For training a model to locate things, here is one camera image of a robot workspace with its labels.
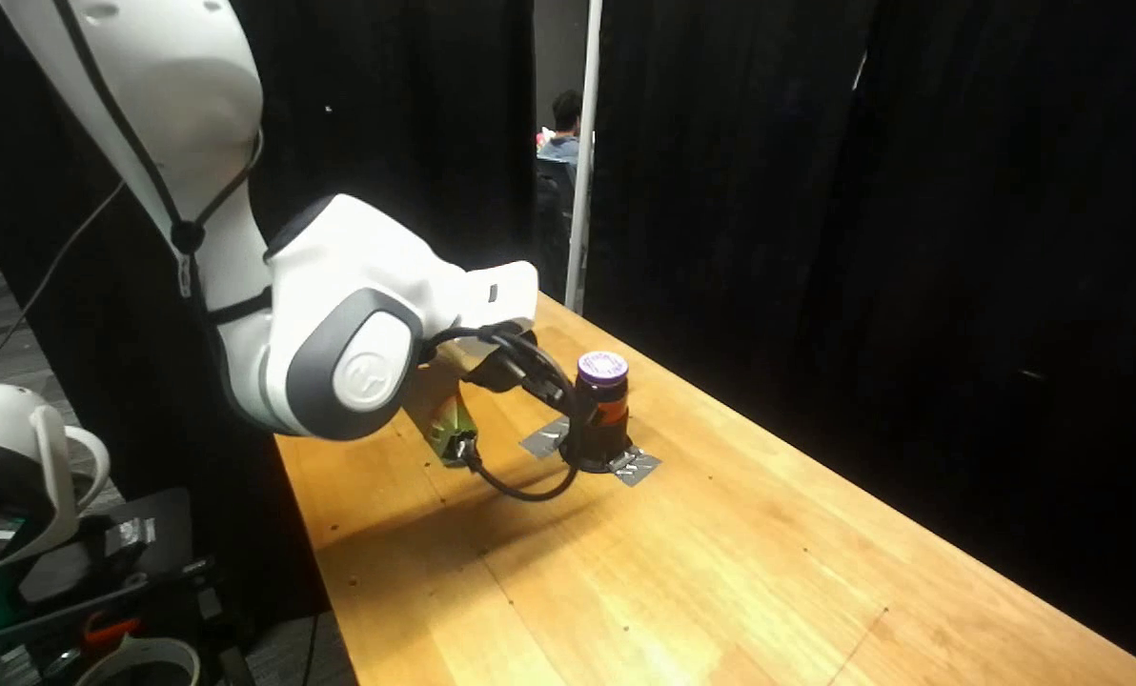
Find dark upside-down cup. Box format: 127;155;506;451
560;350;628;474

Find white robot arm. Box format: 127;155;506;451
0;0;568;438

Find white VR headset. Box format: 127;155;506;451
0;383;110;573

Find white vertical pole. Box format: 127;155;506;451
565;0;607;314

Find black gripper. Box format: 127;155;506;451
469;326;574;413

